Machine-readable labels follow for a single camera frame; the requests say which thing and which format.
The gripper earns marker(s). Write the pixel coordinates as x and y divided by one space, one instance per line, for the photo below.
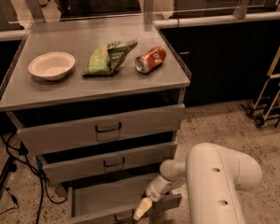
155 190

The grey bottom drawer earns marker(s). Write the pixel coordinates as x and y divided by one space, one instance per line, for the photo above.
108 203

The grey drawer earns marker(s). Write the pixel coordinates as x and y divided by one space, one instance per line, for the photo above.
108 203
64 171
93 131

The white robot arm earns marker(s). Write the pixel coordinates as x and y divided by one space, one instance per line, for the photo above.
213 175

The grey top drawer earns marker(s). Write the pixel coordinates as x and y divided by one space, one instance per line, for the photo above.
93 131

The grey middle drawer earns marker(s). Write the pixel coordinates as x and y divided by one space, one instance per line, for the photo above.
64 171

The grey drawer cabinet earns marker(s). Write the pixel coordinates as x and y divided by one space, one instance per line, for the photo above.
34 102

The red soda can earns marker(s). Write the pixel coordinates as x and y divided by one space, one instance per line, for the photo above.
149 61

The black tripod leg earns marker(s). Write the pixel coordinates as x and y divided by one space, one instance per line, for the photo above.
9 167

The green chip bag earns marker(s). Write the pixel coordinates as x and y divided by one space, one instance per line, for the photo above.
107 58

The yellow hand truck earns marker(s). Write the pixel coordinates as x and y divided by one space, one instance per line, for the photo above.
266 106

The white paper bowl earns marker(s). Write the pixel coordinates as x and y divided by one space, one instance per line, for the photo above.
52 66

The white railing bar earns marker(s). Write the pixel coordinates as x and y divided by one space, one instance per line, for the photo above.
164 24

